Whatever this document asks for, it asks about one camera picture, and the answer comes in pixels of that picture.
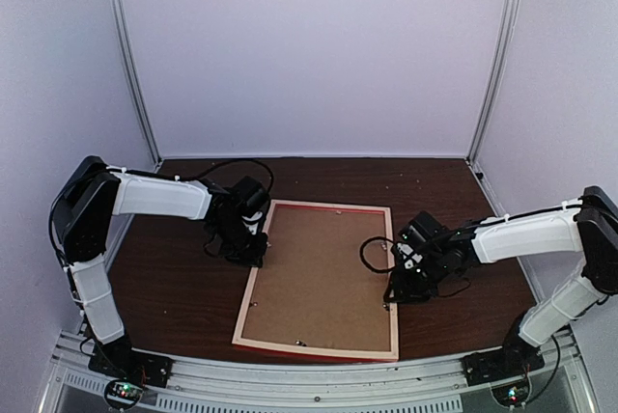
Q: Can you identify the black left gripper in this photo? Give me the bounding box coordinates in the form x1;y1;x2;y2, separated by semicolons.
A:
212;218;269;268

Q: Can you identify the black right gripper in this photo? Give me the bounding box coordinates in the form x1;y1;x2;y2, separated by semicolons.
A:
385;249;449;303

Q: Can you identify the red wooden picture frame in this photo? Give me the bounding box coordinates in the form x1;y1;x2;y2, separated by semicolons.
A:
231;199;401;364

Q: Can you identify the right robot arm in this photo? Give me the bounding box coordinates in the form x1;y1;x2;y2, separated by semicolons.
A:
383;185;617;376

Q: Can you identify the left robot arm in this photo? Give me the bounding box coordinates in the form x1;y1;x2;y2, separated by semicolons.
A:
48;155;271;378

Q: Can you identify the right circuit board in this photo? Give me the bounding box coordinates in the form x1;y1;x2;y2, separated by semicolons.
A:
491;381;531;409

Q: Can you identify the circuit board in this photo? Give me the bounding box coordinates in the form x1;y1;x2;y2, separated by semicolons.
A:
491;381;531;409
103;379;144;410

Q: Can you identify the left circuit board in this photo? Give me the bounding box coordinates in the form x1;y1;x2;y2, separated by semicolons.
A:
103;379;144;410

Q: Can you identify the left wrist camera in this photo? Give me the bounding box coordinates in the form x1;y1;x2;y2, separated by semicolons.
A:
231;176;269;216

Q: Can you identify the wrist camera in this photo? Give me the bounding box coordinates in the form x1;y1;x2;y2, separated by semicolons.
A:
398;210;446;249
231;176;269;216

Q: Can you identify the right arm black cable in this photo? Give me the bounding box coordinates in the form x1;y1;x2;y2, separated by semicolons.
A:
358;236;397;275

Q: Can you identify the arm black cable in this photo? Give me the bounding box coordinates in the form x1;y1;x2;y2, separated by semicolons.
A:
178;159;275;207
358;236;397;275

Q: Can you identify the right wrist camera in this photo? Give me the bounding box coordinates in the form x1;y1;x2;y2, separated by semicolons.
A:
398;210;446;249

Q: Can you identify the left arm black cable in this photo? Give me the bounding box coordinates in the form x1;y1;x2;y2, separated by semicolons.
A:
178;159;275;207

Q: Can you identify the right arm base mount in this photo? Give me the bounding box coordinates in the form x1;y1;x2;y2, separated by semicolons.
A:
462;336;545;386

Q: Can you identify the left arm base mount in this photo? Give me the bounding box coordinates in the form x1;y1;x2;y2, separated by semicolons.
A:
88;336;173;388

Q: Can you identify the aluminium front rail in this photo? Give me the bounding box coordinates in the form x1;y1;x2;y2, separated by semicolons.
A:
34;324;601;412

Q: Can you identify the left aluminium corner post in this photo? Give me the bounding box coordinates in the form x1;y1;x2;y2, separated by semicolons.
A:
109;0;162;165

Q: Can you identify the aluminium corner post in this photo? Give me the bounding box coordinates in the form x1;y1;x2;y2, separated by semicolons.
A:
109;0;162;165
466;0;520;166

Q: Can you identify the right aluminium corner post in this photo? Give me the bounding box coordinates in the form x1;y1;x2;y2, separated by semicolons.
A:
466;0;520;166

